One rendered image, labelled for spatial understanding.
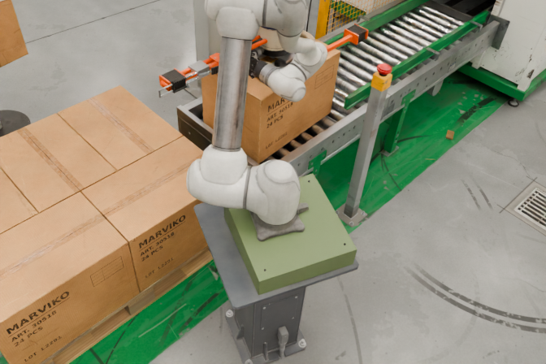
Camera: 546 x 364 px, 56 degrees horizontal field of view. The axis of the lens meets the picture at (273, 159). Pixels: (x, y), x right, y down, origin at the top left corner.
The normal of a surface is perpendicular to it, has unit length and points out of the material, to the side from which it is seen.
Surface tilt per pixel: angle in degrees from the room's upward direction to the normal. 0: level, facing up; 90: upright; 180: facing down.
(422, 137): 0
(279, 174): 9
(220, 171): 60
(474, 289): 0
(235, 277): 0
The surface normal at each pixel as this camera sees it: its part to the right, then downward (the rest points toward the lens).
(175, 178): 0.05, -0.73
